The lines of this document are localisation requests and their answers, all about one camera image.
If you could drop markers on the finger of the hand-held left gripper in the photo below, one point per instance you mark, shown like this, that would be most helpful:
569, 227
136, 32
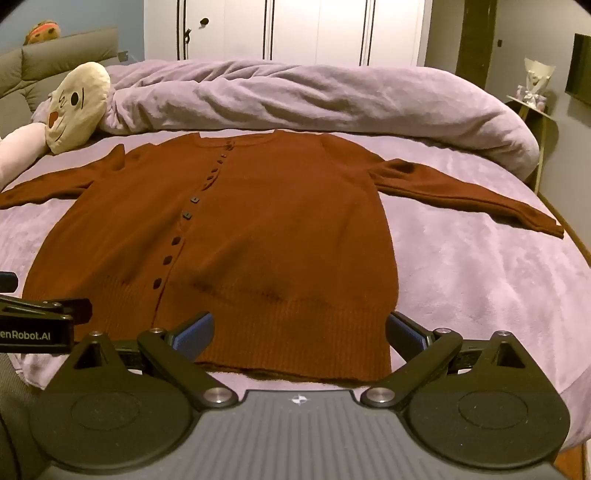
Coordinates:
46, 307
8, 281

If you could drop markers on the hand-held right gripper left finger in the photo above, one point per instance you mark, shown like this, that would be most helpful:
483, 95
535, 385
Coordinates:
194, 337

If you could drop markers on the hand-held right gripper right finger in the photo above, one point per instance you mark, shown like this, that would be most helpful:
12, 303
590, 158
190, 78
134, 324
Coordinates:
406, 336

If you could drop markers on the brown knit cardigan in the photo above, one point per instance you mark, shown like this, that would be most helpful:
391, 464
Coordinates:
277, 230

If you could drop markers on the pink plush pillow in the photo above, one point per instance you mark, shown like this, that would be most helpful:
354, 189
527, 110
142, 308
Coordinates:
18, 147

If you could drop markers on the round cream face pillow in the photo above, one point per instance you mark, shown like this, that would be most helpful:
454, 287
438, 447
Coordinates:
76, 106

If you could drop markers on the grey-green padded headboard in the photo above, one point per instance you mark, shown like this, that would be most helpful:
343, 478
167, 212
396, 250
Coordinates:
55, 60

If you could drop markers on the orange plush toy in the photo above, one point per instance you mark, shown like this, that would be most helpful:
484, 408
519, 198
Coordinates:
42, 32

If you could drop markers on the rolled purple duvet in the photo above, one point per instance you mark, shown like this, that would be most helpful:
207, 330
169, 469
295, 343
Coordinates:
323, 97

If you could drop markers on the small side table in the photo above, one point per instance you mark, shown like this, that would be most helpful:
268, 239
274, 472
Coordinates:
516, 99

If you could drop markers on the white wrapped bouquet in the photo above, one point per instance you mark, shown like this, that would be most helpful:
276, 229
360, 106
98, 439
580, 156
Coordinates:
538, 74

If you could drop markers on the white wardrobe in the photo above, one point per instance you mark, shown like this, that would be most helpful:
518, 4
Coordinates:
323, 27

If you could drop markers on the dark wall screen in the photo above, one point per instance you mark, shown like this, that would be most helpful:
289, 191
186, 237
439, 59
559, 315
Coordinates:
581, 69

